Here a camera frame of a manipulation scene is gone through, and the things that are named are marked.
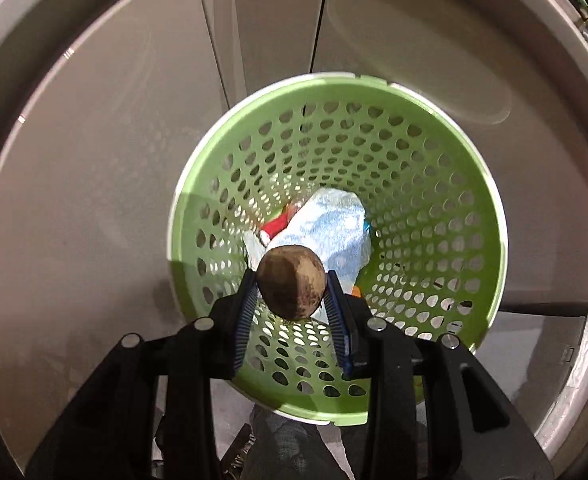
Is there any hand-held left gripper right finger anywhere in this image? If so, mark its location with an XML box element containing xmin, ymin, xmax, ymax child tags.
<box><xmin>322</xmin><ymin>269</ymin><xmax>555</xmax><ymax>480</ymax></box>

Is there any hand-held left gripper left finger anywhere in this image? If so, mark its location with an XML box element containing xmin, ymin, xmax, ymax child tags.
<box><xmin>24</xmin><ymin>269</ymin><xmax>261</xmax><ymax>480</ymax></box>

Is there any brown oval fruit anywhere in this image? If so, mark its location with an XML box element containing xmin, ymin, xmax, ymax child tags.
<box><xmin>256</xmin><ymin>242</ymin><xmax>326</xmax><ymax>321</ymax></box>

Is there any white tissue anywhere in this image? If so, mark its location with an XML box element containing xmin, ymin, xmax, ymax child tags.
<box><xmin>243</xmin><ymin>230</ymin><xmax>269</xmax><ymax>273</ymax></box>

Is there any blue white wrapper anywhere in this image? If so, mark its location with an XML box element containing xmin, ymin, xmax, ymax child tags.
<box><xmin>269</xmin><ymin>187</ymin><xmax>372</xmax><ymax>286</ymax></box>

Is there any red snack bag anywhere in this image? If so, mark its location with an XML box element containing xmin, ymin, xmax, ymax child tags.
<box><xmin>260</xmin><ymin>209</ymin><xmax>295</xmax><ymax>238</ymax></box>

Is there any green perforated basket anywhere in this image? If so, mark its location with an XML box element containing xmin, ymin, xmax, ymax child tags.
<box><xmin>166</xmin><ymin>72</ymin><xmax>509</xmax><ymax>427</ymax></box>

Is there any person's grey trouser leg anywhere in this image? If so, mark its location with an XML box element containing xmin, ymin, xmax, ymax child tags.
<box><xmin>244</xmin><ymin>405</ymin><xmax>355</xmax><ymax>480</ymax></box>

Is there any grey cabinet door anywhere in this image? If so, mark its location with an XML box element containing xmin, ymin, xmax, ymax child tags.
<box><xmin>0</xmin><ymin>0</ymin><xmax>245</xmax><ymax>461</ymax></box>
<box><xmin>311</xmin><ymin>0</ymin><xmax>588</xmax><ymax>311</ymax></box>
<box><xmin>196</xmin><ymin>0</ymin><xmax>332</xmax><ymax>111</ymax></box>

